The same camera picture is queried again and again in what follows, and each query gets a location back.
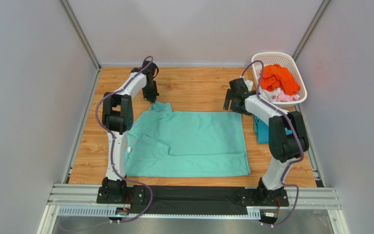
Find pink t shirt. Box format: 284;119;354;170
273;88;300;102

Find purple cable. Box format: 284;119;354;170
94;56;154;224
241;60;305;227

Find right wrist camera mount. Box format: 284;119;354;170
244;79;254;92

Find teal green t shirt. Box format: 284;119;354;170
125;102;251;177

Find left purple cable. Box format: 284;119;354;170
94;56;154;224

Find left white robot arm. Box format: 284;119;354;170
95;56;159;204

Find folded blue t shirt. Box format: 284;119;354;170
253;115;292;144

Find aluminium frame rail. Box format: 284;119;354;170
47;184;343;220

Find white t shirt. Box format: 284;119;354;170
259;88;282;102

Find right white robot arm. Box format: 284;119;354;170
223;78;309;206

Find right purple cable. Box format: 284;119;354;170
241;60;305;227

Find orange t shirt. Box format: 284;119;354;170
260;64;300;95

